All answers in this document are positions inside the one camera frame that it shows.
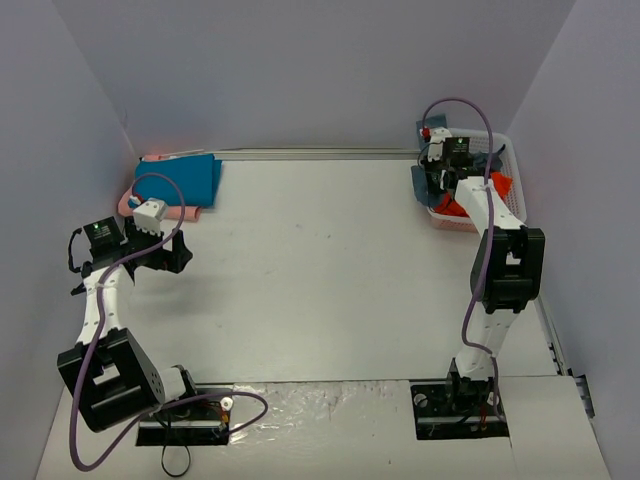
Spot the folded pink t shirt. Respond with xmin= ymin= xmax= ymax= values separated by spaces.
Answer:
xmin=117 ymin=154 xmax=203 ymax=222

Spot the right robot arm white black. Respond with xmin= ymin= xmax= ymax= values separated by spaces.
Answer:
xmin=418 ymin=128 xmax=545 ymax=413

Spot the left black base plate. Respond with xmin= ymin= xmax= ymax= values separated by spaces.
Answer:
xmin=135 ymin=384 xmax=233 ymax=447

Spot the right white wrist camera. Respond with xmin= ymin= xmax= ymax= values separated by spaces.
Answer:
xmin=423 ymin=127 xmax=452 ymax=161

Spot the aluminium rail edge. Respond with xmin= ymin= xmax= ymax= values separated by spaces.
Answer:
xmin=534 ymin=294 xmax=597 ymax=419
xmin=212 ymin=147 xmax=419 ymax=161

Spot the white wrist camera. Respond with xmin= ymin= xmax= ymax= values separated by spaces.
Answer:
xmin=133 ymin=198 xmax=168 ymax=236
xmin=423 ymin=127 xmax=452 ymax=161

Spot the aluminium rail right edge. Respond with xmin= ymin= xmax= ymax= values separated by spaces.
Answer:
xmin=534 ymin=294 xmax=597 ymax=419

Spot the folded teal t shirt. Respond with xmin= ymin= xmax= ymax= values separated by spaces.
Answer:
xmin=133 ymin=153 xmax=223 ymax=208

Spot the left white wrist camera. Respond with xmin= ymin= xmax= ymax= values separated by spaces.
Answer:
xmin=133 ymin=198 xmax=168 ymax=236

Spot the white plastic basket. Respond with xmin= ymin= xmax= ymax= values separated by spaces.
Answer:
xmin=429 ymin=128 xmax=527 ymax=232

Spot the aluminium rail back edge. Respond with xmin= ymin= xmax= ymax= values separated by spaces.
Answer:
xmin=212 ymin=147 xmax=419 ymax=161

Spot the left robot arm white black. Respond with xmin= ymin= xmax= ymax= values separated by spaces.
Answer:
xmin=57 ymin=216 xmax=202 ymax=432

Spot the orange crumpled t shirt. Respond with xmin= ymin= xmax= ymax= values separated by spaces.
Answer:
xmin=433 ymin=172 xmax=514 ymax=226

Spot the dark blue-grey t shirt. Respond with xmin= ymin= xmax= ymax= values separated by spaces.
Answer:
xmin=411 ymin=114 xmax=505 ymax=212

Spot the thin black cable loop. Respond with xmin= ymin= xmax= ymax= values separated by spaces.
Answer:
xmin=160 ymin=439 xmax=192 ymax=477

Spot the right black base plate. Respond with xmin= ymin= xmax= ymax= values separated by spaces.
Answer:
xmin=410 ymin=380 xmax=510 ymax=441

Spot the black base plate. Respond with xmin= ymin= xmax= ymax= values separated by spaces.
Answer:
xmin=410 ymin=380 xmax=510 ymax=441
xmin=135 ymin=384 xmax=233 ymax=447

